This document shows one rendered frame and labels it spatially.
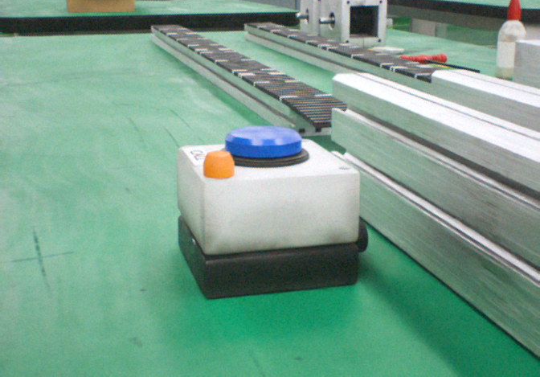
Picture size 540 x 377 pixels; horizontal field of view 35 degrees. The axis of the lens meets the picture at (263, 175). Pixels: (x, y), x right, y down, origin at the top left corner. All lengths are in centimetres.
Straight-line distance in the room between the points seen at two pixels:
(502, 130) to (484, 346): 10
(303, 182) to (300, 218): 2
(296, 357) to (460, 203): 11
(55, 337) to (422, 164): 20
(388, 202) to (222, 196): 13
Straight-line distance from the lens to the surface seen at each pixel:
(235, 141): 43
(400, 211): 48
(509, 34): 120
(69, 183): 64
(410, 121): 46
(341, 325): 39
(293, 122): 79
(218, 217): 40
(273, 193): 41
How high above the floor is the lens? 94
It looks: 14 degrees down
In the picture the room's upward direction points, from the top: straight up
